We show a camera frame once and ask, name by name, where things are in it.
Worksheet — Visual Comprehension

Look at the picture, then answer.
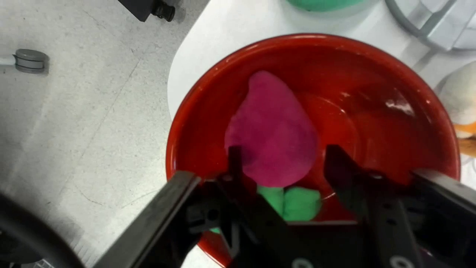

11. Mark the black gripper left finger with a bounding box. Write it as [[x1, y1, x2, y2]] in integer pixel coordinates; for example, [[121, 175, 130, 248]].
[[94, 144, 295, 268]]

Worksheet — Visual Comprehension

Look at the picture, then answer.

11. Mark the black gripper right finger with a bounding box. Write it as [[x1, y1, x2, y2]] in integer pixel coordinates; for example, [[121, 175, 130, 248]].
[[325, 144, 476, 268]]

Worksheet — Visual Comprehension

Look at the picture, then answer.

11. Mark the pink plushy with green leaves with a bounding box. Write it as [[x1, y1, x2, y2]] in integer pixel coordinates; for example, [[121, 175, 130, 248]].
[[223, 69, 325, 223]]

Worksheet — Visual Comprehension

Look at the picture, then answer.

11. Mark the red bowl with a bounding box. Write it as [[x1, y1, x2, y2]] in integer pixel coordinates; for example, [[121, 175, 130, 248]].
[[164, 32, 463, 266]]

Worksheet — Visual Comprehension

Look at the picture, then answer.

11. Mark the green plush ball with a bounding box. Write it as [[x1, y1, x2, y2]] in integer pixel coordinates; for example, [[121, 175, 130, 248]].
[[286, 0, 371, 13]]

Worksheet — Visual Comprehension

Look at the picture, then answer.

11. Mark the grey toy burner grate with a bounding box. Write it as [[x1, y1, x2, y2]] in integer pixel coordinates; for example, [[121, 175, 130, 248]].
[[386, 0, 476, 51]]

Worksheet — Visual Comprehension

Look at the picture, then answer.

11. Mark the small grey cylinder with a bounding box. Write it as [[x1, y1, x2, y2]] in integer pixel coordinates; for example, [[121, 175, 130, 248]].
[[12, 47, 51, 74]]

